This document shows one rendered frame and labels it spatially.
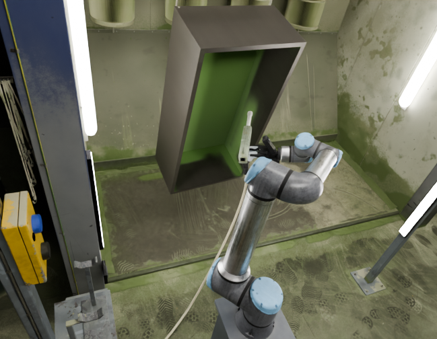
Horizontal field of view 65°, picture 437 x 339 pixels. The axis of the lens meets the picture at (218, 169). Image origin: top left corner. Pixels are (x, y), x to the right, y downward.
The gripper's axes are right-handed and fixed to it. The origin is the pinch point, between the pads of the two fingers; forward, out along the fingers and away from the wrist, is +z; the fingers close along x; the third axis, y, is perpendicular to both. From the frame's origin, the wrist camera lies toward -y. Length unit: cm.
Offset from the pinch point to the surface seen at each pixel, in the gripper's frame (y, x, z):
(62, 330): 17, -97, 65
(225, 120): 24, 71, 20
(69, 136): -45, -53, 60
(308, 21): -14, 175, -46
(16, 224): -56, -105, 43
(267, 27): -55, 32, -12
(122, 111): 32, 101, 115
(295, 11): -23, 175, -35
